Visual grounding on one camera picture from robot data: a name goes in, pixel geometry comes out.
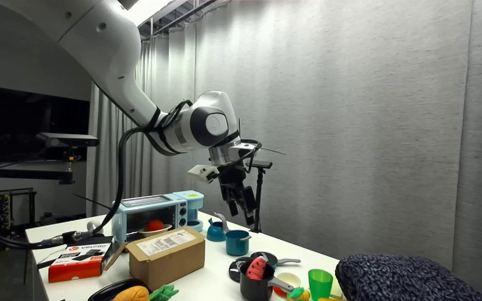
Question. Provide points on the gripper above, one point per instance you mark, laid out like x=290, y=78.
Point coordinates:
x=230, y=177

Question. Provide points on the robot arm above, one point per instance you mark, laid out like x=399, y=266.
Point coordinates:
x=98, y=46

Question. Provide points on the watermelon plushie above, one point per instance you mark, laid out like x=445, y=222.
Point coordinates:
x=257, y=269

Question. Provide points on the white and red bowl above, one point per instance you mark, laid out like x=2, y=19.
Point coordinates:
x=288, y=279

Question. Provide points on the green plushie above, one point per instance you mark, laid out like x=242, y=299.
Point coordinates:
x=163, y=292

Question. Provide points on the yellow plushie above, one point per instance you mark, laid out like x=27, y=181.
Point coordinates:
x=132, y=294

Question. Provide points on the black bowl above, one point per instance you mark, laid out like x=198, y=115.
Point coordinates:
x=107, y=290

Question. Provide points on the blue toy kettle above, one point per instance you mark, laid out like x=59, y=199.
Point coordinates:
x=215, y=232

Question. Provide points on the teal toy pot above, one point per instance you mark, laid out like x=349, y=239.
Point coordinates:
x=237, y=243

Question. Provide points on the blue toy coffee maker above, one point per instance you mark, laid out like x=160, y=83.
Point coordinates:
x=193, y=202

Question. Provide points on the black toy frying pan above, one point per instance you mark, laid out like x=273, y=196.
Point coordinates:
x=272, y=258

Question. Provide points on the blue toy toaster oven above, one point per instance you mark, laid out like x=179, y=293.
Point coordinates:
x=157, y=209

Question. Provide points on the white plate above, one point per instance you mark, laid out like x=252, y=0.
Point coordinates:
x=159, y=230

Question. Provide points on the black toy saucepan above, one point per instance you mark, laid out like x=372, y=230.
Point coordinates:
x=254, y=289

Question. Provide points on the red toy tomato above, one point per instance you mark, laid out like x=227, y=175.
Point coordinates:
x=154, y=225

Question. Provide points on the cardboard box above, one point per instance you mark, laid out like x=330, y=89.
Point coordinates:
x=170, y=259

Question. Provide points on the green and yellow toy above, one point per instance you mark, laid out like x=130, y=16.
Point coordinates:
x=298, y=294

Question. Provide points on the green plastic cup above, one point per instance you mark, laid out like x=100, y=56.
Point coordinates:
x=319, y=284

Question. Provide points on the grey curtain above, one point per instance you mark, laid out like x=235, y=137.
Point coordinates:
x=157, y=104

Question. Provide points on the orange and black box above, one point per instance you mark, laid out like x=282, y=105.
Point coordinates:
x=75, y=265

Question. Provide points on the dark patterned cloth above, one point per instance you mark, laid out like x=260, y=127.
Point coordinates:
x=400, y=280

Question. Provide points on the black metal rack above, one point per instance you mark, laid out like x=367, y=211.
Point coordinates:
x=2, y=213

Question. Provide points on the camera on tripod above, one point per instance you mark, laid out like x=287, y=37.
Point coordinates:
x=259, y=188

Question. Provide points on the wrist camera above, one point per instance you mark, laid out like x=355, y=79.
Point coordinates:
x=204, y=173

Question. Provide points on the camera on mount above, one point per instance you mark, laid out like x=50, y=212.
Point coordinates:
x=67, y=140

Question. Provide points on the black wall monitor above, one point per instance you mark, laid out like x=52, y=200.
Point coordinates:
x=36, y=121

